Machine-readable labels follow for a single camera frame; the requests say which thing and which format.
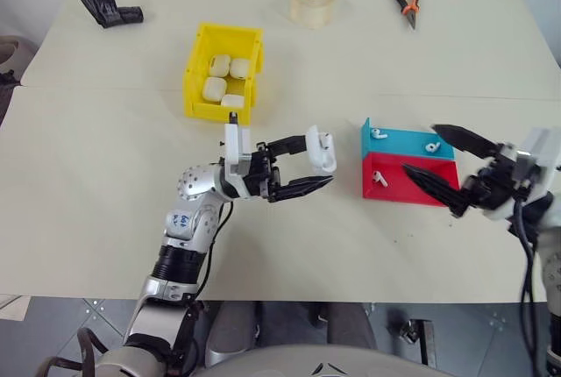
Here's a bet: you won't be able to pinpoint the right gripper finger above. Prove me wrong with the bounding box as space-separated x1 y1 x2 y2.
401 163 473 219
430 123 501 160

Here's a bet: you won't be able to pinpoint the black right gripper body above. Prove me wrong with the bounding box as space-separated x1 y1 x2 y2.
459 143 527 220

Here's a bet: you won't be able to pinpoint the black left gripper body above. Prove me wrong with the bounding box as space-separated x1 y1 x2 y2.
242 141 282 202

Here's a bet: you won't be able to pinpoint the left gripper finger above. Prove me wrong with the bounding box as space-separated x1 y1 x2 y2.
267 175 336 203
266 132 309 160

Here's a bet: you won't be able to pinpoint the white earbud case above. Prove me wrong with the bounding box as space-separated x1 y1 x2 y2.
304 124 338 174
209 54 232 78
220 93 245 110
229 58 252 81
201 76 228 103

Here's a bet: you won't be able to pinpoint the closed white earbud case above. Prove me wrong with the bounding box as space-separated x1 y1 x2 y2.
220 93 245 110
229 58 252 81
201 76 228 103
209 54 232 78

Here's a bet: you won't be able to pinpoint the yellow plastic bin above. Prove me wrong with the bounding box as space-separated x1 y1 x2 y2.
182 21 266 126

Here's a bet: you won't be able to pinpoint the red plastic tray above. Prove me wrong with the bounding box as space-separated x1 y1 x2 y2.
361 151 461 209

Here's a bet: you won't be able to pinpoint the blue plastic tray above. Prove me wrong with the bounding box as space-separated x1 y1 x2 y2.
360 117 457 161

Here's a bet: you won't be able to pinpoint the beige tape roll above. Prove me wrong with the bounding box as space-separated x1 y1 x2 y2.
288 0 340 30

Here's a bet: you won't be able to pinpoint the orange black pliers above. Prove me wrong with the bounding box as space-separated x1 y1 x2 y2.
392 0 422 32

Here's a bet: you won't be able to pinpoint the dark grey rounded shape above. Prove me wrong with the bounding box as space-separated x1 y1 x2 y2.
204 301 259 368

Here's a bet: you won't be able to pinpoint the silver robot torso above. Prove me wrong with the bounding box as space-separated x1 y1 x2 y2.
94 343 461 377

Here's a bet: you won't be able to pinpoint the black fabric object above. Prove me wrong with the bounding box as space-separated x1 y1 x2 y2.
0 68 22 126

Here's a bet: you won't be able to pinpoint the beige round object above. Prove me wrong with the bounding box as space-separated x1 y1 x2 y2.
0 35 39 76

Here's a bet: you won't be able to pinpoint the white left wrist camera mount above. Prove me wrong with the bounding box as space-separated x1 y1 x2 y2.
218 111 254 199

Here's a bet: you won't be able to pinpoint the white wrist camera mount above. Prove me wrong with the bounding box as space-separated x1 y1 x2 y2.
516 126 561 196
218 111 254 199

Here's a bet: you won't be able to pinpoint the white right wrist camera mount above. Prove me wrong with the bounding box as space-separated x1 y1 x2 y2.
516 126 561 196

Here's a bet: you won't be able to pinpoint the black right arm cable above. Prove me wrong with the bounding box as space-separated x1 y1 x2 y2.
510 198 547 377

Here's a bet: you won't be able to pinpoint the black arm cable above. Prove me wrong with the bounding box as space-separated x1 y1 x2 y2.
510 198 547 377
188 200 234 308

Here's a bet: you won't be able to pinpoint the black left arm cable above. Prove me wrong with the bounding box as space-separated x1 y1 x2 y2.
188 200 234 308

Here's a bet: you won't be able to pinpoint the grey metal bracket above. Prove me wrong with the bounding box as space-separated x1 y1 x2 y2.
400 317 436 367

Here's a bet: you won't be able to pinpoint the dark brown cable loop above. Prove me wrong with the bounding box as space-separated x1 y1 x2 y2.
37 327 104 377

